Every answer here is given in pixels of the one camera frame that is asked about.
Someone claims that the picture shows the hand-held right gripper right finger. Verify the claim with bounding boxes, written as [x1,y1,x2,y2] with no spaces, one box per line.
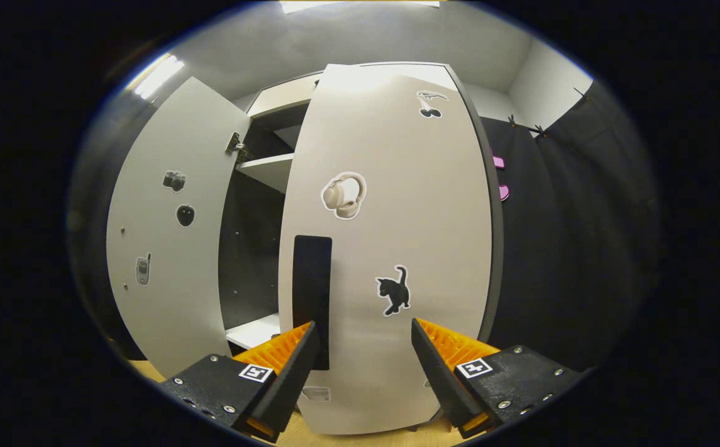
[411,318,584,440]

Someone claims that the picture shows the white cabinet shelf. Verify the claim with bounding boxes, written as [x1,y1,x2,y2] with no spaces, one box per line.
[226,314,283,350]
[235,153,295,194]

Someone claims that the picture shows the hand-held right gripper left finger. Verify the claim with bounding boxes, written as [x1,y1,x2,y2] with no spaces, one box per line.
[160,320,322,443]

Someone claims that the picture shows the long ceiling light panel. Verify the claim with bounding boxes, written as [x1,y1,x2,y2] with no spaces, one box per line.
[279,0,441,14]

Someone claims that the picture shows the black door handle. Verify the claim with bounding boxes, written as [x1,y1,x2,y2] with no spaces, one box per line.
[292,235,333,371]

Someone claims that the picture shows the white cabinet door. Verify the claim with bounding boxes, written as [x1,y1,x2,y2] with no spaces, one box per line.
[106,76,252,379]
[278,62,504,435]

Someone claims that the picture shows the black backdrop cloth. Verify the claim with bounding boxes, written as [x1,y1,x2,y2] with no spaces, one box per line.
[481,78,662,373]

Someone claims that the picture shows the small ceiling light panel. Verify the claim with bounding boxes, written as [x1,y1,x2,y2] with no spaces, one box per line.
[133,55,185,100]

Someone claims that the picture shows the white shoe cabinet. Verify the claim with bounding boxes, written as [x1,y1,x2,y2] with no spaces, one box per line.
[218,62,506,351]

